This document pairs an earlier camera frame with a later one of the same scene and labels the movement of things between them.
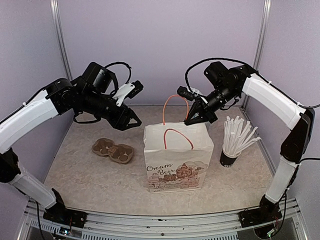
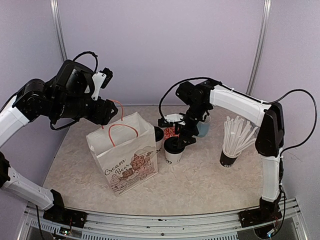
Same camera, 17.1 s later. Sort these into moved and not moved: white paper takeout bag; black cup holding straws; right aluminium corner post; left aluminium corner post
Moved: white paper takeout bag
Not moved: black cup holding straws; left aluminium corner post; right aluminium corner post
